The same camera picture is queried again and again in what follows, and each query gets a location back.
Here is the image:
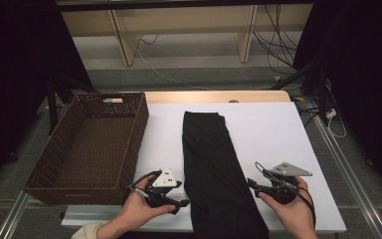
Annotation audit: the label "person's right hand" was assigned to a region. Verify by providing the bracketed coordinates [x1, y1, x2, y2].
[258, 176, 317, 239]

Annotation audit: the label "brown woven basket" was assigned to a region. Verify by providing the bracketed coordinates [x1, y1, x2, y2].
[23, 92, 150, 206]

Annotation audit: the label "black floor cable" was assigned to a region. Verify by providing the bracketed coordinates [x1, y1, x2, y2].
[297, 105, 327, 127]

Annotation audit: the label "white table mat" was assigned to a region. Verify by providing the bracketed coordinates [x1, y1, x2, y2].
[61, 102, 347, 233]

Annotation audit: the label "black metal stand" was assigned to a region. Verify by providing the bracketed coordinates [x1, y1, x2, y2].
[44, 74, 97, 135]

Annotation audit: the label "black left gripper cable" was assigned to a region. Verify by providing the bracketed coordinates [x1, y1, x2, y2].
[125, 169, 163, 200]

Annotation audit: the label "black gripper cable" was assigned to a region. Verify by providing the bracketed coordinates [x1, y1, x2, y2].
[254, 161, 316, 230]
[125, 169, 163, 200]

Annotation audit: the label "bundle of black cables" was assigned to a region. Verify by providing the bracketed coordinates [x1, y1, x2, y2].
[253, 3, 299, 76]

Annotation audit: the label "black curtain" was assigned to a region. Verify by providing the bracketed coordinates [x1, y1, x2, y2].
[0, 0, 96, 197]
[292, 0, 382, 203]

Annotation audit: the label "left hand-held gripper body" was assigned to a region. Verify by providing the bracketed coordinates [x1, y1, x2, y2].
[144, 167, 177, 208]

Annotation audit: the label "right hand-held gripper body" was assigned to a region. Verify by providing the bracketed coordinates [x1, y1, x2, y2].
[262, 161, 313, 205]

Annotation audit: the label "metal floor rail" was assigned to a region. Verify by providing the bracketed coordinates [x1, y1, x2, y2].
[306, 98, 382, 239]
[0, 190, 31, 239]

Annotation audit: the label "black tripod stand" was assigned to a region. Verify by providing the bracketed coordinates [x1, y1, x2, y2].
[271, 59, 332, 127]

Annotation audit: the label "person's left hand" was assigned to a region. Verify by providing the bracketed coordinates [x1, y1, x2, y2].
[113, 175, 176, 231]

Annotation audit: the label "long white floor cable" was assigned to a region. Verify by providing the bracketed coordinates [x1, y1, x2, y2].
[125, 33, 213, 92]

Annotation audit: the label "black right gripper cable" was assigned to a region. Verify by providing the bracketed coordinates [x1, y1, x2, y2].
[254, 161, 316, 230]

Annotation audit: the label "white adapter cable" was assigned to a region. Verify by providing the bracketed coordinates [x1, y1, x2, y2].
[326, 116, 348, 139]

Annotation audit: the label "black pants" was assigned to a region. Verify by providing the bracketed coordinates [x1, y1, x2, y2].
[182, 111, 271, 239]

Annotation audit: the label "short black cable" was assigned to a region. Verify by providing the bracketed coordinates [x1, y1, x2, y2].
[139, 34, 159, 46]

